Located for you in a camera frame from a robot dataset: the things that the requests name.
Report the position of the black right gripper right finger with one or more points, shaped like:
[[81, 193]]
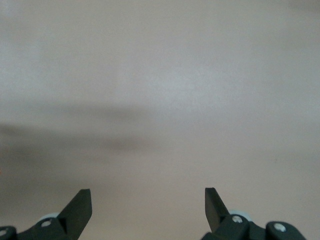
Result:
[[220, 220]]

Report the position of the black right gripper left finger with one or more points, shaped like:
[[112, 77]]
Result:
[[72, 217]]

